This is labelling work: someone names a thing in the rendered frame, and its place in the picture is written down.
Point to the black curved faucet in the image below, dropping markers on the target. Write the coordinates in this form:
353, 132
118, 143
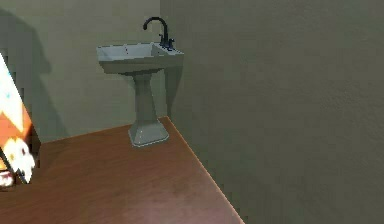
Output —
163, 33

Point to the grey pedestal sink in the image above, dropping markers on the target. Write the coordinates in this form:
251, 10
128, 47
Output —
143, 60

